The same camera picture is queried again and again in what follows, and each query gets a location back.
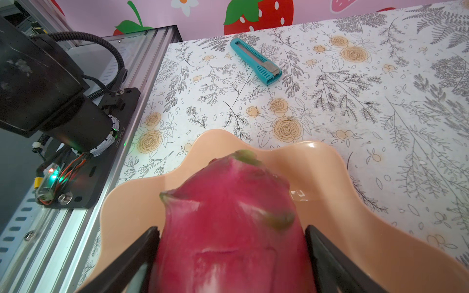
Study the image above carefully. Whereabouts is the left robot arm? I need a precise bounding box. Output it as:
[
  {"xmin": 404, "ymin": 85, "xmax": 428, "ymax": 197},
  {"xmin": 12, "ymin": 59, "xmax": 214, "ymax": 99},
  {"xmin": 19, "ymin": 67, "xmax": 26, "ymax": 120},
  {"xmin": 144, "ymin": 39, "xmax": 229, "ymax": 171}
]
[{"xmin": 1, "ymin": 19, "xmax": 127, "ymax": 156}]

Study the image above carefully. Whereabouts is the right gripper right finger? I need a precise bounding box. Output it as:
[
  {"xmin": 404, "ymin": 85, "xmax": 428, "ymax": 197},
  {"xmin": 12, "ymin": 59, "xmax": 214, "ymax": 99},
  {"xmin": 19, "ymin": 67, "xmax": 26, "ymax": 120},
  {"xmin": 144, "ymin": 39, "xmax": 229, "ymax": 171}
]
[{"xmin": 305, "ymin": 225, "xmax": 386, "ymax": 293}]

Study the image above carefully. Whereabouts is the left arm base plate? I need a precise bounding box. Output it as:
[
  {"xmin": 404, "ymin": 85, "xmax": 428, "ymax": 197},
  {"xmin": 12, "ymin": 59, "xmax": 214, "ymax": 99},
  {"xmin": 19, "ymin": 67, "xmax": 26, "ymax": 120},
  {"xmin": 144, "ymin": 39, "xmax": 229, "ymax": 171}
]
[{"xmin": 34, "ymin": 87, "xmax": 140, "ymax": 209}]

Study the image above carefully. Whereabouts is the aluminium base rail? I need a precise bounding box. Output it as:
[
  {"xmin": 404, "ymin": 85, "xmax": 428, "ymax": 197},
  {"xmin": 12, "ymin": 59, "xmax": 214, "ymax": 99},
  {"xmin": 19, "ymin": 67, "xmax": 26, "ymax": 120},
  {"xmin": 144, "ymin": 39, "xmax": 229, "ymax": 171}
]
[{"xmin": 1, "ymin": 26, "xmax": 181, "ymax": 293}]

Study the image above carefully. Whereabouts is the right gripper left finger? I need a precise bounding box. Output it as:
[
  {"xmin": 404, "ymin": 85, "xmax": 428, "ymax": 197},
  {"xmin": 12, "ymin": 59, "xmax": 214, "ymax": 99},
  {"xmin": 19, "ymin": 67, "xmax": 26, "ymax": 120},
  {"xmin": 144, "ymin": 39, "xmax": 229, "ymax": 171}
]
[{"xmin": 78, "ymin": 227, "xmax": 160, "ymax": 293}]

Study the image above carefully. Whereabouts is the pink dragon fruit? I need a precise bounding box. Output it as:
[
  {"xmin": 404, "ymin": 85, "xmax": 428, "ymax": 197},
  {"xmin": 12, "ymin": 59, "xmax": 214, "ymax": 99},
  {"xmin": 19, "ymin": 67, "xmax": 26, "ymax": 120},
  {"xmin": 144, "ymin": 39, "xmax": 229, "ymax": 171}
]
[{"xmin": 148, "ymin": 150, "xmax": 316, "ymax": 293}]

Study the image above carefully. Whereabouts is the teal utility knife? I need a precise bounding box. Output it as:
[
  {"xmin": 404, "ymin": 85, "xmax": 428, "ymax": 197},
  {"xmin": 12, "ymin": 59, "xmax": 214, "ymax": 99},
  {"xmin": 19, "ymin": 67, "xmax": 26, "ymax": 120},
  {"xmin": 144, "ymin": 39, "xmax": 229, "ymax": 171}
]
[{"xmin": 230, "ymin": 38, "xmax": 283, "ymax": 85}]

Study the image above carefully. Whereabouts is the pink scalloped fruit bowl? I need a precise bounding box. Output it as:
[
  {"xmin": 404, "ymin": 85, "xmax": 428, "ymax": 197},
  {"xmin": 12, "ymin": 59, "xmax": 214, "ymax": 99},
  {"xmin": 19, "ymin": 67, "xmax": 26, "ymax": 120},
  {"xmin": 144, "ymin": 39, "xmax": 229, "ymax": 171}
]
[{"xmin": 89, "ymin": 129, "xmax": 469, "ymax": 293}]

